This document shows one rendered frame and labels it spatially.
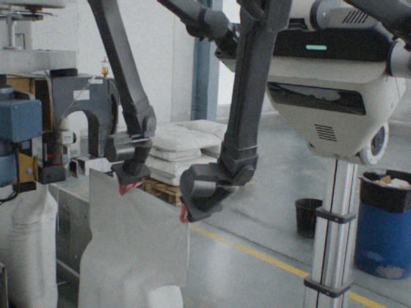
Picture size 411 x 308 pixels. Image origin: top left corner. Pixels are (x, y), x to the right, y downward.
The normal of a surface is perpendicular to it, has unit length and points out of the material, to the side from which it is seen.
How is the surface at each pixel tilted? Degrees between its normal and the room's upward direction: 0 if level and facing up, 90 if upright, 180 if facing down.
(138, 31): 90
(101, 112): 90
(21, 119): 90
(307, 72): 40
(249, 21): 101
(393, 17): 118
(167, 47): 90
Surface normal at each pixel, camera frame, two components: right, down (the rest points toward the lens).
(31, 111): 0.94, 0.12
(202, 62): -0.70, 0.13
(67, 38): 0.72, 0.19
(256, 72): 0.36, 0.65
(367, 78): -0.41, -0.66
